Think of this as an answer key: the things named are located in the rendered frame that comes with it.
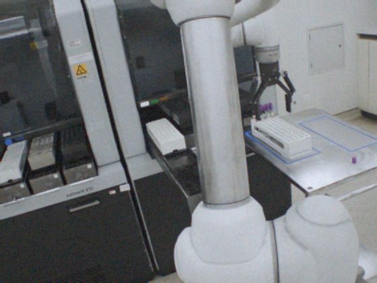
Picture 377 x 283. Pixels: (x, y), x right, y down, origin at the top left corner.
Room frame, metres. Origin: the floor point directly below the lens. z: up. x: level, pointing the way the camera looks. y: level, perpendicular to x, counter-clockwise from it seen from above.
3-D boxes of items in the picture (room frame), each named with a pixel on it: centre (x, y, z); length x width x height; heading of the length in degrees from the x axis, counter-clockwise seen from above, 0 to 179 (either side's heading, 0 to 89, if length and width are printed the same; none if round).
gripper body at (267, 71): (1.25, -0.31, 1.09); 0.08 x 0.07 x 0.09; 104
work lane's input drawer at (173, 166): (1.29, 0.08, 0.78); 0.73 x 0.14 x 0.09; 16
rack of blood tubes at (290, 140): (1.22, -0.32, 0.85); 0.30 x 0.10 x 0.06; 14
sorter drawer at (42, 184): (1.62, 0.75, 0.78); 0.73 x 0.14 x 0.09; 16
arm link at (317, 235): (0.56, -0.22, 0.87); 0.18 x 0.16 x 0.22; 80
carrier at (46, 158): (1.40, 0.69, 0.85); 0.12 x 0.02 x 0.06; 107
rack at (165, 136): (1.46, 0.13, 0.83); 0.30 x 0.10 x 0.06; 16
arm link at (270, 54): (1.25, -0.31, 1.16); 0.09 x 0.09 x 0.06
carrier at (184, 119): (1.59, 0.01, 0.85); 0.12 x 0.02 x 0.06; 106
